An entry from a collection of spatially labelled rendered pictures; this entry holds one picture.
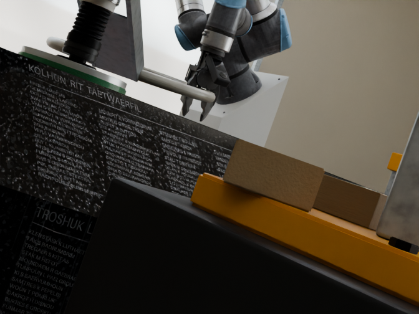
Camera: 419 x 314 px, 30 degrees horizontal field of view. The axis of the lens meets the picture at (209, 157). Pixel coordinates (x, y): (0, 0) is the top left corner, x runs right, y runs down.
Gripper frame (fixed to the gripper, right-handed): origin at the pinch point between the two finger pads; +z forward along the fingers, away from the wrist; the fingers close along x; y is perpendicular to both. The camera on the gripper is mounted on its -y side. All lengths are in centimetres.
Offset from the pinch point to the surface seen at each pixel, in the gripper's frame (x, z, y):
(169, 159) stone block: 43, 5, -84
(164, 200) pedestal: 64, 4, -129
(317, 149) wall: -395, 15, 486
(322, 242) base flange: 54, 2, -145
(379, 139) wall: -481, -17, 499
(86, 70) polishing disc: 57, -5, -67
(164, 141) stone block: 44, 3, -81
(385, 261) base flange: 53, 1, -152
